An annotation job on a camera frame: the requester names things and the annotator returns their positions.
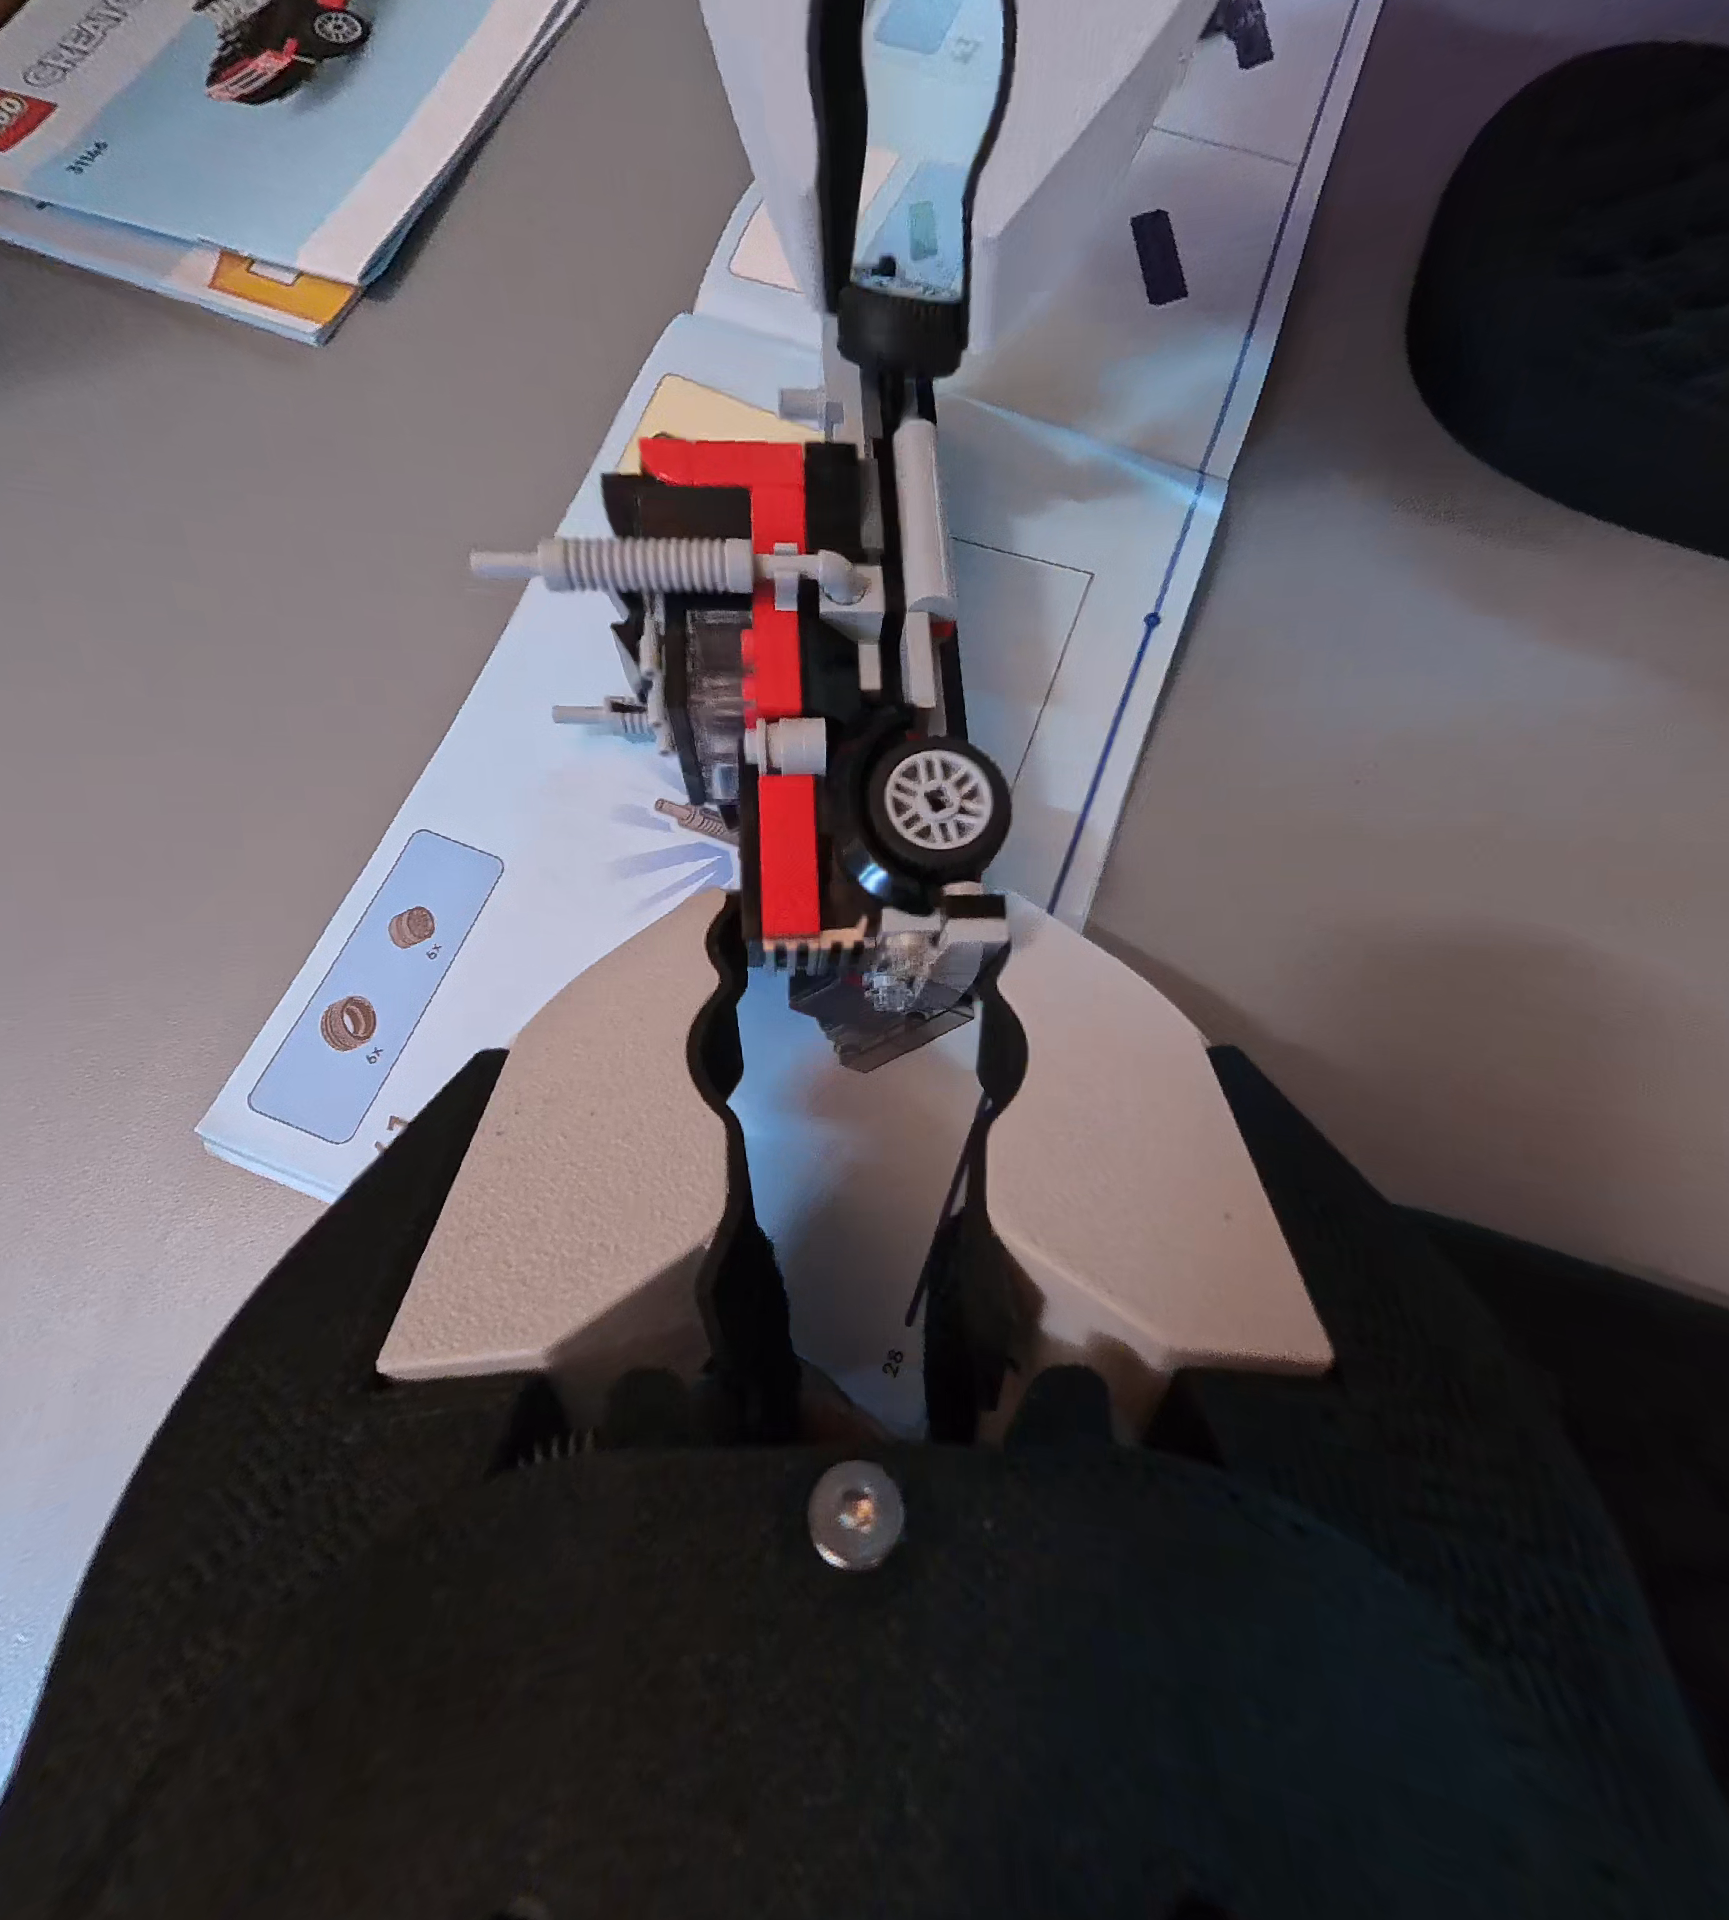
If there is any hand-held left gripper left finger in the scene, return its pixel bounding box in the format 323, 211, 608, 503
377, 901, 801, 1449

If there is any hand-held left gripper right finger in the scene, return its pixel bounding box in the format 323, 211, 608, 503
918, 901, 1334, 1449

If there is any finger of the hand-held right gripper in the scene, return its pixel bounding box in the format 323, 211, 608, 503
701, 0, 910, 386
880, 0, 1217, 386

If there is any small lego wheel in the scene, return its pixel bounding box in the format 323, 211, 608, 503
865, 731, 1011, 872

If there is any red black lego vehicle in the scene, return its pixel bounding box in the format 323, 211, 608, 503
468, 371, 1024, 1077

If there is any open lego instruction booklet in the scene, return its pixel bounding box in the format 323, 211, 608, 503
195, 0, 1390, 1209

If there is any closed lego instruction booklet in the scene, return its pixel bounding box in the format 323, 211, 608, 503
0, 0, 587, 350

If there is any black quilted pad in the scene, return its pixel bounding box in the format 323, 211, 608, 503
1405, 47, 1729, 594
1390, 1195, 1729, 1920

